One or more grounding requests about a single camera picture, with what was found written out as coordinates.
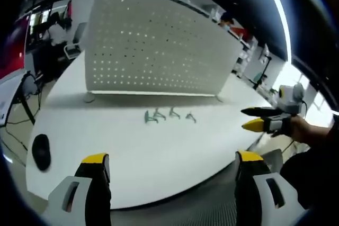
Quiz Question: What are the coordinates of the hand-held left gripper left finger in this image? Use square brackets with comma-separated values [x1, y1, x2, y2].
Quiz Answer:
[47, 152, 112, 226]

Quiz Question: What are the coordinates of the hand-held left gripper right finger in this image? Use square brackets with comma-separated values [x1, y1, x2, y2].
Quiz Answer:
[235, 150, 306, 226]

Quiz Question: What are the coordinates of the grey hook assembly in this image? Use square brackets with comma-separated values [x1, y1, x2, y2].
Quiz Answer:
[185, 112, 198, 124]
[144, 110, 160, 124]
[168, 106, 182, 120]
[153, 107, 167, 121]

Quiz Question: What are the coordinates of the white perforated mounting plate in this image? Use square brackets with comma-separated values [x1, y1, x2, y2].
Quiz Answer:
[83, 0, 243, 103]

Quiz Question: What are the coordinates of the person's right hand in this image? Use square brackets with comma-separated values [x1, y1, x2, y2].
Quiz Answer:
[270, 116, 332, 146]

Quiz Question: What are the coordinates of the black stand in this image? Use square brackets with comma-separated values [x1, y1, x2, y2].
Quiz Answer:
[245, 53, 272, 89]

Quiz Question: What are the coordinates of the person's dark clothing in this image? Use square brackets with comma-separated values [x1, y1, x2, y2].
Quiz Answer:
[280, 145, 339, 212]

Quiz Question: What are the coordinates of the white shelf unit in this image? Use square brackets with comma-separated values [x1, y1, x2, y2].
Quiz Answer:
[237, 34, 258, 79]

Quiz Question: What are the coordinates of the black computer mouse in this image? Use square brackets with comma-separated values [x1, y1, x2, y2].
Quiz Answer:
[31, 134, 52, 171]

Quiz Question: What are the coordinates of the ceiling light strip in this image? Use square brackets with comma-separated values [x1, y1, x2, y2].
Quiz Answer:
[257, 0, 293, 64]

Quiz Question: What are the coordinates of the white side desk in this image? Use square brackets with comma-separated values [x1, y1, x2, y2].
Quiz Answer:
[0, 71, 37, 129]

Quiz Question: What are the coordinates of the grey office chair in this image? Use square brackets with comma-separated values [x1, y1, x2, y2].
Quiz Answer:
[64, 22, 87, 60]

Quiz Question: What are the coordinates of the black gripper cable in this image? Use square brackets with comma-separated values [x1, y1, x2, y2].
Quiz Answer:
[300, 98, 309, 117]

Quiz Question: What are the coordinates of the black floor cable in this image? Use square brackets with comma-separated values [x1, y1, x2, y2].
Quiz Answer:
[2, 114, 30, 155]

